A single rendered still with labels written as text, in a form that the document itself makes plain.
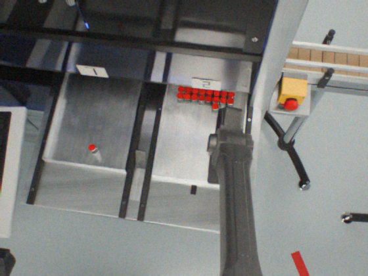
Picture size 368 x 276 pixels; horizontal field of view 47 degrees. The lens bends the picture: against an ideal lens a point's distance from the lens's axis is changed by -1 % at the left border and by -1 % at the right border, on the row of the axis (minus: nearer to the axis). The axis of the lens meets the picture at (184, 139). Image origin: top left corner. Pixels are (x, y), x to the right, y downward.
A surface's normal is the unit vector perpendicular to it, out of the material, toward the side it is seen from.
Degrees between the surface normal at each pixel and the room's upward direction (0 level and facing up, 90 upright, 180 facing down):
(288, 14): 90
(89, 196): 0
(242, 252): 38
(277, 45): 90
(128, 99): 0
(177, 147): 0
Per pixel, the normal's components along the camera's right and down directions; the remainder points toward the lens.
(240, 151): 0.17, -0.80
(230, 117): 0.11, -0.35
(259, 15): -0.14, 0.94
